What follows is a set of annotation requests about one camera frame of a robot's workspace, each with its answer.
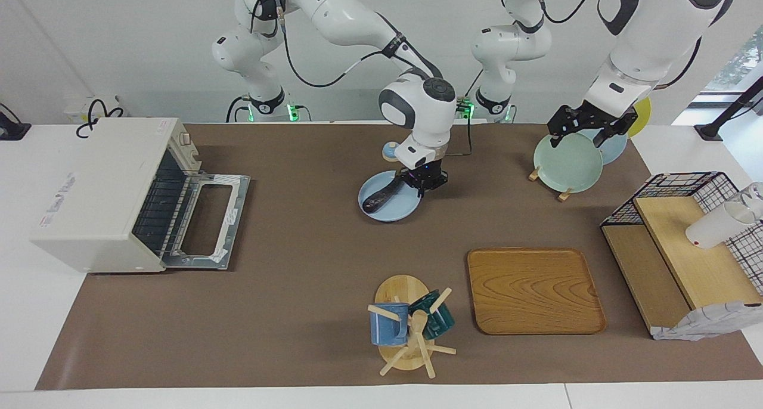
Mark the light blue round plate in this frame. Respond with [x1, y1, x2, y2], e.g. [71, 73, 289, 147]
[577, 128, 628, 165]
[358, 171, 423, 222]

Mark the dark purple eggplant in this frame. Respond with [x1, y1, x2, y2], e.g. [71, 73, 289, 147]
[362, 175, 406, 213]

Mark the glass oven door with handle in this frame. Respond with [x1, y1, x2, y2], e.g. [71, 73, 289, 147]
[161, 172, 251, 271]

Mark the cream toaster oven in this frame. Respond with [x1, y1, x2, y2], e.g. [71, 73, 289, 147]
[30, 118, 203, 274]

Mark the pale green plate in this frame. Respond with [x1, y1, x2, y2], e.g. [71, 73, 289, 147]
[534, 133, 604, 193]

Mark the yellow plate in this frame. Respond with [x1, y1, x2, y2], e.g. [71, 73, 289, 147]
[629, 96, 652, 138]

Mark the wooden plate rack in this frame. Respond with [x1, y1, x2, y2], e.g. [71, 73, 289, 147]
[528, 166, 574, 202]

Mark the wooden mug tree stand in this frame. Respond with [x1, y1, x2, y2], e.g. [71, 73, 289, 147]
[367, 274, 457, 379]

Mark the black stand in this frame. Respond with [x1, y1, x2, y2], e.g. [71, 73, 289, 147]
[694, 75, 763, 141]

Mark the dark green mug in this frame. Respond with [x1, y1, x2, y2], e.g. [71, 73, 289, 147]
[409, 290, 456, 340]

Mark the blue mug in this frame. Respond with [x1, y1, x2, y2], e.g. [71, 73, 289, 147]
[370, 302, 411, 346]

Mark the white cup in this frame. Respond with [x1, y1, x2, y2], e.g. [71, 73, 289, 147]
[686, 202, 758, 249]

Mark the wooden serving tray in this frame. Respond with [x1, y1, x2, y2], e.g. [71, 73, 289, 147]
[467, 247, 607, 336]

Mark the clear glass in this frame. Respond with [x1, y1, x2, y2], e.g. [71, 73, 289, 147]
[739, 182, 763, 219]

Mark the brown table mat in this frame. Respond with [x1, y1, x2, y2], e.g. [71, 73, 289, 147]
[35, 123, 763, 391]

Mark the grey white patterned cloth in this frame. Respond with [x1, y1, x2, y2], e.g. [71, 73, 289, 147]
[652, 300, 763, 342]

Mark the black table clamp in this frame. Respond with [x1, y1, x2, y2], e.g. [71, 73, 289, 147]
[0, 103, 32, 141]

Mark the black base cable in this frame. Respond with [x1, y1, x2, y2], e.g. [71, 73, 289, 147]
[456, 69, 485, 122]

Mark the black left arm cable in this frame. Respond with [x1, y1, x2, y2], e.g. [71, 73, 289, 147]
[501, 0, 603, 25]

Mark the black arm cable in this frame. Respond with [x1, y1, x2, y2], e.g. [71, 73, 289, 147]
[250, 0, 473, 157]
[501, 0, 603, 25]

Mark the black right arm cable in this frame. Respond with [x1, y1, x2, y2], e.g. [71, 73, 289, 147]
[250, 0, 473, 157]

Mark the wooden shelf with wire mesh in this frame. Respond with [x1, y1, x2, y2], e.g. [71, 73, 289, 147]
[601, 172, 763, 338]

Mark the black oven power cable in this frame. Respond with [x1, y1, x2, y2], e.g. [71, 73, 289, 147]
[76, 99, 125, 138]

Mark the white wall socket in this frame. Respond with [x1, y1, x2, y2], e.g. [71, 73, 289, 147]
[64, 96, 129, 123]

